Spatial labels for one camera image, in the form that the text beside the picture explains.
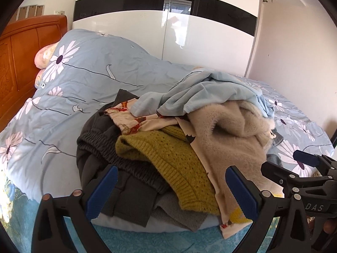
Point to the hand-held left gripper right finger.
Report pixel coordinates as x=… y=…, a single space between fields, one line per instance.
x=242 y=195

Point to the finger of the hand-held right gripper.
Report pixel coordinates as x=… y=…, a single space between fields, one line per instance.
x=276 y=172
x=305 y=158

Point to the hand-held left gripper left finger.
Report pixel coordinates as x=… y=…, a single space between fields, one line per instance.
x=102 y=192

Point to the light blue sweatshirt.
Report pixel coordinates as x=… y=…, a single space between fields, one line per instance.
x=205 y=92

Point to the person's right hand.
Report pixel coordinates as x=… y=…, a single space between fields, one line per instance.
x=330 y=227

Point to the beige fluffy garment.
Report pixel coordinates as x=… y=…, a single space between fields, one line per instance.
x=231 y=137

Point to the grey knit garment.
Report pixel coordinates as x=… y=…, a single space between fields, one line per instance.
x=179 y=210

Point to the dark grey pants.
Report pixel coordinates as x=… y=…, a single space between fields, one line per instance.
x=97 y=126

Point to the yellow-green knit sweater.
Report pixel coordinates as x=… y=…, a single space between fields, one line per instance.
x=163 y=152

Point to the teal floral bed sheet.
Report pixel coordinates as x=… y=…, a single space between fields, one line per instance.
x=158 y=242

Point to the cream printed garment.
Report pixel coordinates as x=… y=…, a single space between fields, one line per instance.
x=150 y=125

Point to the blue-grey floral duvet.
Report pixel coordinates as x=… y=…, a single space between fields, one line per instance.
x=105 y=66

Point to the pale printed pillow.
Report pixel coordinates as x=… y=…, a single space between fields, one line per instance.
x=40 y=79

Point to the pink pillow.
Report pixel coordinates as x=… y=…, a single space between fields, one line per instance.
x=44 y=55

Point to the orange wooden headboard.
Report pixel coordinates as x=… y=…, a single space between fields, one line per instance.
x=21 y=58

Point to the white wardrobe with black stripe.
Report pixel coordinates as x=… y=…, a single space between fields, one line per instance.
x=118 y=31

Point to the white wall switch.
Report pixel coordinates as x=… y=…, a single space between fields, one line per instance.
x=59 y=12

